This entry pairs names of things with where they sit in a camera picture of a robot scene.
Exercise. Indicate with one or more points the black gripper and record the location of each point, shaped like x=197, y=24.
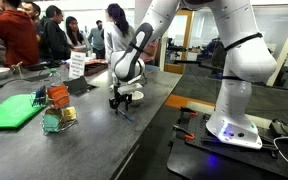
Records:
x=122, y=97

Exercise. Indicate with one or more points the blue pen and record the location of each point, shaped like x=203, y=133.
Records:
x=126, y=116

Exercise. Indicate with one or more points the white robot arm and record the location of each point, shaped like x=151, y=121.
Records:
x=247, y=63

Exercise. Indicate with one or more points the white bowl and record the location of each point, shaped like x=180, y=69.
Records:
x=138, y=97

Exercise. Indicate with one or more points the white curved object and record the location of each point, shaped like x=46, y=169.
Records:
x=111, y=88

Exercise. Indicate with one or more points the brown tray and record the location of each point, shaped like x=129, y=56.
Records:
x=95, y=67

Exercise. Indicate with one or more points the black folding stand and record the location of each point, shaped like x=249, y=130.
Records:
x=77, y=85

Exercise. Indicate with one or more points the yellow block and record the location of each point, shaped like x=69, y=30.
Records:
x=69, y=114

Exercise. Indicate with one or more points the person in dark pink shirt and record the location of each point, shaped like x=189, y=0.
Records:
x=149, y=53

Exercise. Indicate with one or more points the white sign card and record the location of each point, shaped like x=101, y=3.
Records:
x=77, y=65

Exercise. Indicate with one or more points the orange block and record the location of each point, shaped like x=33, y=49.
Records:
x=58, y=96

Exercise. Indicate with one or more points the wooden door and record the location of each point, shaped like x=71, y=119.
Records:
x=174, y=68

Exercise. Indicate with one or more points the ponytail woman in grey hoodie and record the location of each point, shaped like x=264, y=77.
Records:
x=117, y=36

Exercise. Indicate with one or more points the teal block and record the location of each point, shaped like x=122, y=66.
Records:
x=52, y=121

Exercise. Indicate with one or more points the man in grey-green shirt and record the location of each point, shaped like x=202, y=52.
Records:
x=97, y=38

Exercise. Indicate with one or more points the clear plastic bottle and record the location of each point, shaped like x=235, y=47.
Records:
x=54, y=78

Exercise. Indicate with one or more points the blue object in rack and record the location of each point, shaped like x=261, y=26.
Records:
x=40, y=96

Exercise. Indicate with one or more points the perforated robot mounting plate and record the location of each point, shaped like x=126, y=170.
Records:
x=200, y=128

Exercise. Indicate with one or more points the long-haired woman in white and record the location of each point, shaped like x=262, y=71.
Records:
x=74, y=31

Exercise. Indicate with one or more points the person in black jacket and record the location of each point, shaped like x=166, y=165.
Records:
x=55, y=40

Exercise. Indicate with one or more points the dark office chair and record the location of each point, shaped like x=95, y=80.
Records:
x=219, y=55

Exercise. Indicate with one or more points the green cloth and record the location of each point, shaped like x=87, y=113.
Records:
x=10, y=111

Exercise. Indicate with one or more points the person in red sweater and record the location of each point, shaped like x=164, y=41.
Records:
x=15, y=36

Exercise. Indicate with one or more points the man with glasses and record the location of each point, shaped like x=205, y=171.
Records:
x=32, y=10

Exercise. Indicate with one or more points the black box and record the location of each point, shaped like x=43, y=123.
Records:
x=284, y=128

